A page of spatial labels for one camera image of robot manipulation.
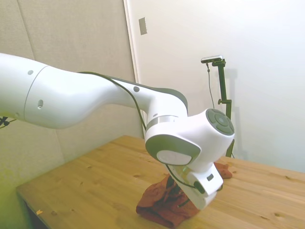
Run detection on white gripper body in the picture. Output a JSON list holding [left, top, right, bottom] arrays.
[[180, 163, 224, 211]]

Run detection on rust orange shorts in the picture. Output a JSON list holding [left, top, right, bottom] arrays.
[[135, 162, 233, 229]]

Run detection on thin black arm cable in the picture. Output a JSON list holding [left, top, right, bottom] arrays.
[[78, 71, 206, 192]]

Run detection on dark green camera stand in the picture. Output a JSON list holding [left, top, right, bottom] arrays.
[[212, 59, 235, 158]]

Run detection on grey stereo camera bar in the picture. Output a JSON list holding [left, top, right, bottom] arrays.
[[201, 54, 224, 64]]

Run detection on white wall corner trim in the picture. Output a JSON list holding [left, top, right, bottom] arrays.
[[122, 0, 146, 138]]

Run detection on grey wall plate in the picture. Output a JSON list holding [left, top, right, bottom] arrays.
[[138, 17, 148, 36]]

